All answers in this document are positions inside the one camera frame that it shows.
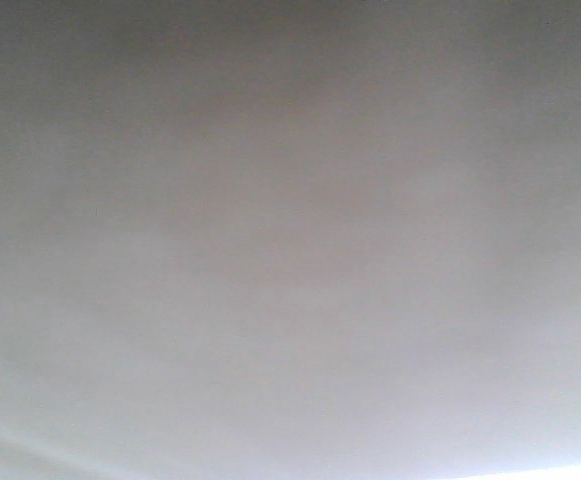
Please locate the brown cardboard box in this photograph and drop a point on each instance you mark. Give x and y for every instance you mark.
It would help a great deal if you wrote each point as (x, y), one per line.
(289, 239)

